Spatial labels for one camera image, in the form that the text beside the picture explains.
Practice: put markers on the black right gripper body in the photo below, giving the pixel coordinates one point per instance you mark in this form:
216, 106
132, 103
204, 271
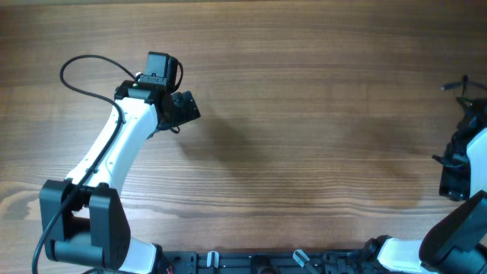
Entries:
450, 176

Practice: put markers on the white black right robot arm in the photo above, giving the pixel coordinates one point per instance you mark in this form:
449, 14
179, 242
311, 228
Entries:
453, 244

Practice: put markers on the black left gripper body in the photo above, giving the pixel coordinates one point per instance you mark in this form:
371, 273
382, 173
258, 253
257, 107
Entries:
186, 107

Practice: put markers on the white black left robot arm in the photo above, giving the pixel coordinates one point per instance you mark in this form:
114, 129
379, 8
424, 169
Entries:
83, 219

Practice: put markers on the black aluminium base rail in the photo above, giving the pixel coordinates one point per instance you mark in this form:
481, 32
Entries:
328, 262

